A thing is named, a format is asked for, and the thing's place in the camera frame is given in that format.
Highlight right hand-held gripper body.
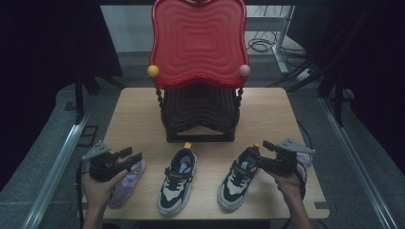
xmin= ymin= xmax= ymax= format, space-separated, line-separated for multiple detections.
xmin=266 ymin=137 xmax=316 ymax=176

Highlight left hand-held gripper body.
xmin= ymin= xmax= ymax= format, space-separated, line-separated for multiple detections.
xmin=81 ymin=140 xmax=130 ymax=182

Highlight purple sandal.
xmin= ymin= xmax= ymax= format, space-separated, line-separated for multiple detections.
xmin=294 ymin=152 xmax=313 ymax=185
xmin=108 ymin=159 xmax=147 ymax=209

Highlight navy and beige sneaker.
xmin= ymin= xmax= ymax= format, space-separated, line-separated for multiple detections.
xmin=157 ymin=141 xmax=200 ymax=217
xmin=217 ymin=143 xmax=263 ymax=212

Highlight red and black shoe rack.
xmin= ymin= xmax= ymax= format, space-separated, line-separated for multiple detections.
xmin=147 ymin=0 xmax=251 ymax=143

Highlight person's right hand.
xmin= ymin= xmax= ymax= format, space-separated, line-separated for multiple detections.
xmin=266 ymin=169 xmax=304 ymax=204

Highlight person's left hand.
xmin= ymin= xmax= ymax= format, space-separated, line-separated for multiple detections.
xmin=80 ymin=162 xmax=128 ymax=209

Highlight black metal stand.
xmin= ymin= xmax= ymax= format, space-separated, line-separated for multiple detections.
xmin=74 ymin=71 xmax=100 ymax=125

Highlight black tripod stand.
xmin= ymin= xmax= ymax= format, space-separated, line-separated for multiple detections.
xmin=266 ymin=56 xmax=355 ymax=128

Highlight white power strip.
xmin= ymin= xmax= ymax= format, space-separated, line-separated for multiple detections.
xmin=295 ymin=67 xmax=313 ymax=82

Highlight black curtain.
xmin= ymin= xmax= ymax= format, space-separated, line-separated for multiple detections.
xmin=288 ymin=0 xmax=405 ymax=176
xmin=0 ymin=0 xmax=124 ymax=192

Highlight left hand-held gripper cable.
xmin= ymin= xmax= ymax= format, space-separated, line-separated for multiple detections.
xmin=75 ymin=160 xmax=85 ymax=229

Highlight thin black floor cable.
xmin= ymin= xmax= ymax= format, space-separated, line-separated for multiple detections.
xmin=296 ymin=119 xmax=314 ymax=142

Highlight metal floor rail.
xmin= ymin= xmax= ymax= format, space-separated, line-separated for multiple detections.
xmin=22 ymin=114 xmax=94 ymax=229
xmin=319 ymin=95 xmax=399 ymax=229

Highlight grey table corner bracket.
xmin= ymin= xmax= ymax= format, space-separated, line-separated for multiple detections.
xmin=314 ymin=200 xmax=331 ymax=211

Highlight black cables on floor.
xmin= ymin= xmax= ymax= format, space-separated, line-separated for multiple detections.
xmin=246 ymin=37 xmax=308 ymax=60

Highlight white metal desk frame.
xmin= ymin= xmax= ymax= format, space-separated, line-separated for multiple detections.
xmin=246 ymin=4 xmax=296 ymax=75

